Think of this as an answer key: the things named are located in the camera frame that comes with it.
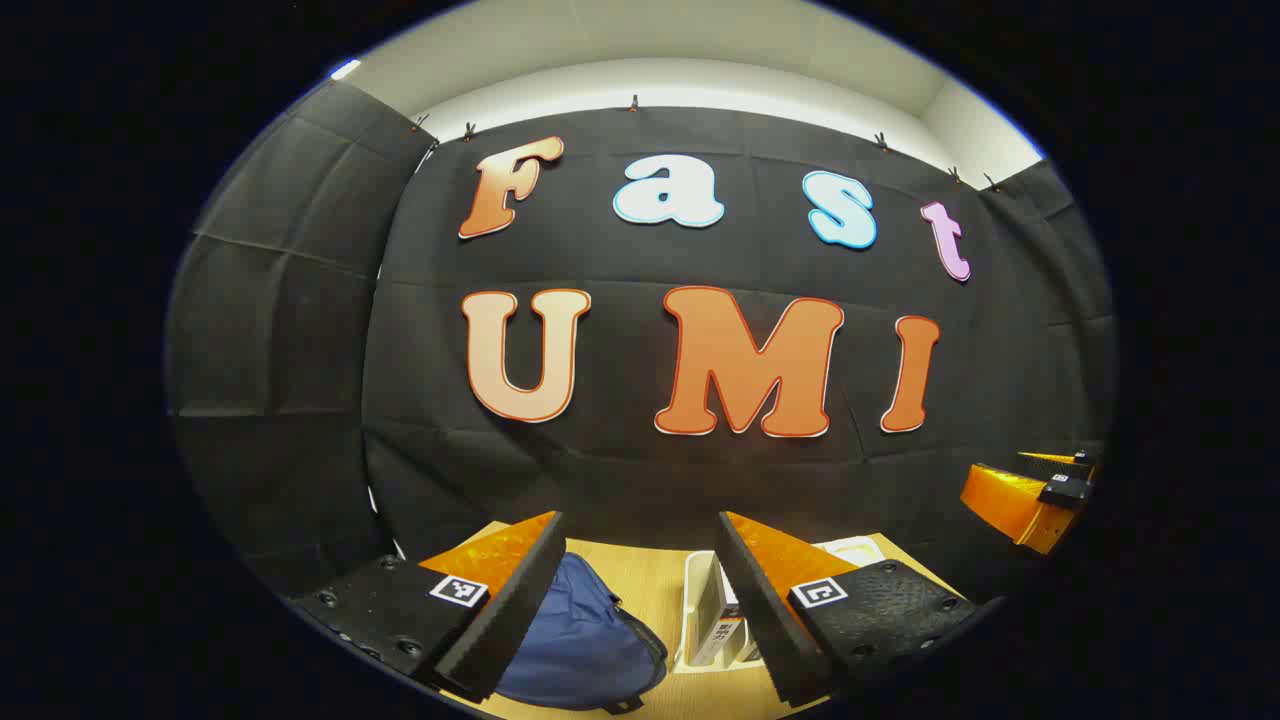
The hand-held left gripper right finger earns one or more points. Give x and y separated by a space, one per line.
765 625

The blue cover book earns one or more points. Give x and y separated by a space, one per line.
722 630

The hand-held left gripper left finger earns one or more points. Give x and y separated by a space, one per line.
515 615

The blue schoolbag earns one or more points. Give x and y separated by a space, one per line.
580 640

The black backdrop cloth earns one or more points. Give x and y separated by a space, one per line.
620 260

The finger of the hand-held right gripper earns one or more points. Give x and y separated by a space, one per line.
1010 500
1050 462

